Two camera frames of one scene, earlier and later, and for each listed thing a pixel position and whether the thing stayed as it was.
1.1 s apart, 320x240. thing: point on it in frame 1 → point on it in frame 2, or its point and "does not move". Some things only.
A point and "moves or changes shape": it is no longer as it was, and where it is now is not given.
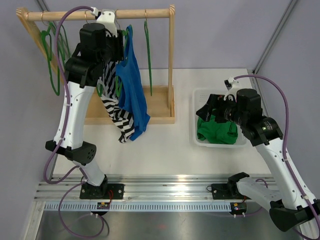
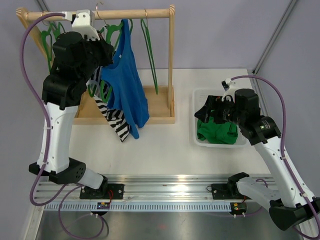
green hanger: [148, 52] moves or changes shape
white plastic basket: [200, 96] does not move
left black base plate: [104, 191] does not move
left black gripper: [117, 42] → [106, 50]
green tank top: [215, 132] does not move
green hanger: [119, 90] → [118, 24]
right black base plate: [219, 191] does not move
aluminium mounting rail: [139, 189] does not move
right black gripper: [215, 101] does not move
